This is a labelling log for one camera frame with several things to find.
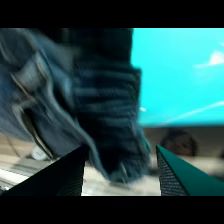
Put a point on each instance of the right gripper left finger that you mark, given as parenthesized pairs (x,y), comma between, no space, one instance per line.
(63,176)

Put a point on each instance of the person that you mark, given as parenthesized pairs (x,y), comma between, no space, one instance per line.
(180,141)

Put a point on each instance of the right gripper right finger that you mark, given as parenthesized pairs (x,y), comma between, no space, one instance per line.
(186,180)

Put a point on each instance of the blue jeans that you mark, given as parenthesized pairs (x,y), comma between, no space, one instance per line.
(100,100)

